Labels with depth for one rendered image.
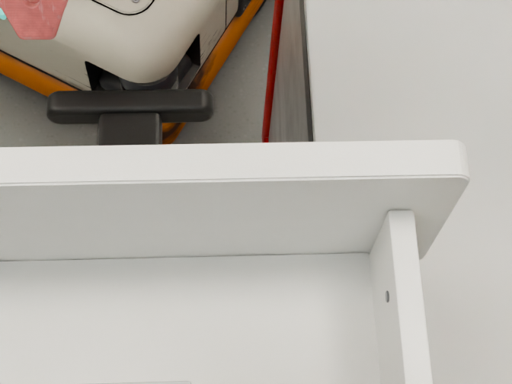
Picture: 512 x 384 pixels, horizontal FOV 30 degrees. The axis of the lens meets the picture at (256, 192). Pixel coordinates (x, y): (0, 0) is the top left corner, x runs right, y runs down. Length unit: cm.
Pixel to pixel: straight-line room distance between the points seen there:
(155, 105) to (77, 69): 85
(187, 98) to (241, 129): 102
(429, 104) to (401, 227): 20
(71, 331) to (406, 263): 16
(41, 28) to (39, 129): 107
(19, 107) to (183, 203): 109
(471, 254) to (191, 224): 20
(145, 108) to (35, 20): 7
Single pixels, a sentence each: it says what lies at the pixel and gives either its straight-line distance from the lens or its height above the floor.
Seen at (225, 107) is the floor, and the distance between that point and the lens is 146.
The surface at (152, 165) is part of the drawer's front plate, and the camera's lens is 40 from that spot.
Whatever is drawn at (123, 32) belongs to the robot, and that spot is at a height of 28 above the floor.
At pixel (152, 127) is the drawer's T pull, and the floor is 91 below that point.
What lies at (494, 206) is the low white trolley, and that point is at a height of 76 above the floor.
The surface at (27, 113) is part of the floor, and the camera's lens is 149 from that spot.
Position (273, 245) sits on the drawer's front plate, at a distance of 47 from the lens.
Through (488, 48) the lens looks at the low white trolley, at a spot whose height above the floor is 76.
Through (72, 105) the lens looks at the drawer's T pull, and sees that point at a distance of 43.
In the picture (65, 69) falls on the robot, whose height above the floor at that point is 18.
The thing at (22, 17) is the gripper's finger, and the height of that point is 96.
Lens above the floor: 129
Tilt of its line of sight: 67 degrees down
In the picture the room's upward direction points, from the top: 5 degrees clockwise
